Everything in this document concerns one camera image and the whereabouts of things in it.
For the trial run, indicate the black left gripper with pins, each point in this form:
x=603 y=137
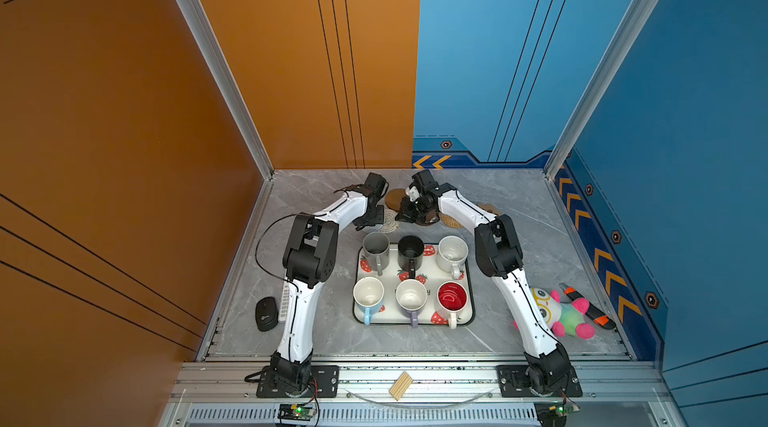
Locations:
x=379 y=220

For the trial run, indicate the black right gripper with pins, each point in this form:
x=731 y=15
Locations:
x=404 y=214

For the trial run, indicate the light brown wooden round coaster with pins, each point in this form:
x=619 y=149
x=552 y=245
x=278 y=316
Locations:
x=394 y=198

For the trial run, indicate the cork paw print coaster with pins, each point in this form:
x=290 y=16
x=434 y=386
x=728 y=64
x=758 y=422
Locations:
x=489 y=208

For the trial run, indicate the dark brown wooden round coaster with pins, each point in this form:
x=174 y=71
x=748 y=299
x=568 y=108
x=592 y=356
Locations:
x=427 y=220

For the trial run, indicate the rattan woven round coaster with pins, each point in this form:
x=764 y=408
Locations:
x=450 y=222

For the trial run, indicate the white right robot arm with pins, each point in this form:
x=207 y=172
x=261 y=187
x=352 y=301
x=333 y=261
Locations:
x=499 y=256

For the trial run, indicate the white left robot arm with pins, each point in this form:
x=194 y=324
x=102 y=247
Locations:
x=309 y=260

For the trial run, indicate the grey metal mug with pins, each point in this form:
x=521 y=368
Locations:
x=376 y=252

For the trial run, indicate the black mug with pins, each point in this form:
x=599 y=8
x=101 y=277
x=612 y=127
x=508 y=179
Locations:
x=410 y=254

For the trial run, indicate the white strawberry pattern tray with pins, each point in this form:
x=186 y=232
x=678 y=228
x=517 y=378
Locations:
x=394 y=296

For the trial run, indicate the red inside white mug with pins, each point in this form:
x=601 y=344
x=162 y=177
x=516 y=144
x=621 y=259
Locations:
x=451 y=300

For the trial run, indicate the white calculator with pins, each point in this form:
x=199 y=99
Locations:
x=284 y=302

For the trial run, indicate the black computer mouse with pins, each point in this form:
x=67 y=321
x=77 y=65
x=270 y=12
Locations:
x=266 y=314

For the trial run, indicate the colourful plush toy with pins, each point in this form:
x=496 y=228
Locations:
x=563 y=319

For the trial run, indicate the small wooden block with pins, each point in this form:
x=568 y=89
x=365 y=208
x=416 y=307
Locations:
x=401 y=386

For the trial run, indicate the black orange utility knife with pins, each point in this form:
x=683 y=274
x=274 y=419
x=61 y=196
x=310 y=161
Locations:
x=592 y=312

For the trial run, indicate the green circuit board left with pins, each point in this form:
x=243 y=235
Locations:
x=301 y=414

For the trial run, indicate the circuit board right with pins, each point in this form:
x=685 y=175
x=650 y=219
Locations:
x=555 y=415

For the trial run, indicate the white mug purple handle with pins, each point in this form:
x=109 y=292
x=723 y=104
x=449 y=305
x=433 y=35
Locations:
x=411 y=296

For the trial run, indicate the white mug blue handle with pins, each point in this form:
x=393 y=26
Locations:
x=368 y=294

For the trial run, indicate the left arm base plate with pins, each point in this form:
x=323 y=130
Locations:
x=324 y=380

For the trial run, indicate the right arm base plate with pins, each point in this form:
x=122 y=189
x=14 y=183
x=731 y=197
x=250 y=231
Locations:
x=515 y=381

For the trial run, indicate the aluminium front rail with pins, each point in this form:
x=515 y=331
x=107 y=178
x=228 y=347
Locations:
x=443 y=380

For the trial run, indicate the aluminium corner post left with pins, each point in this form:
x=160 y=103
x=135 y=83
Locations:
x=203 y=33

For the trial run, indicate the aluminium corner post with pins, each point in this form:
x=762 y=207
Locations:
x=626 y=34
x=203 y=33

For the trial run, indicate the aluminium corner post right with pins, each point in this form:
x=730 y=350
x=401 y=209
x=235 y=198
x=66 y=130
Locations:
x=626 y=34

